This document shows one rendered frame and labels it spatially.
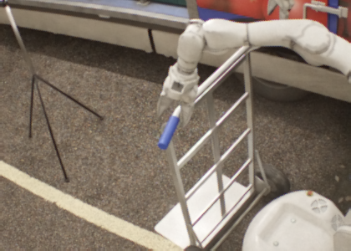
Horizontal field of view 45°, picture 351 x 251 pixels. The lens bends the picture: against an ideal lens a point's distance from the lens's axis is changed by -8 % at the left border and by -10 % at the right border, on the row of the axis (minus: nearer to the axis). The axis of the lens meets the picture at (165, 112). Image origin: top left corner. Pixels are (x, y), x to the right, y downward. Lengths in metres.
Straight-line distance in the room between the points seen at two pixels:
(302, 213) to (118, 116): 1.68
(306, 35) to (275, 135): 2.06
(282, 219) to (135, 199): 1.01
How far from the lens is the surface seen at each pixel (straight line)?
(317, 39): 1.14
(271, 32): 1.19
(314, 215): 2.37
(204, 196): 2.88
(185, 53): 1.26
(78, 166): 3.25
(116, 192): 3.02
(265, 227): 2.34
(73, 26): 3.81
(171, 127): 1.59
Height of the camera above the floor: 2.39
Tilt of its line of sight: 45 degrees down
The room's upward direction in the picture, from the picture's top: 13 degrees counter-clockwise
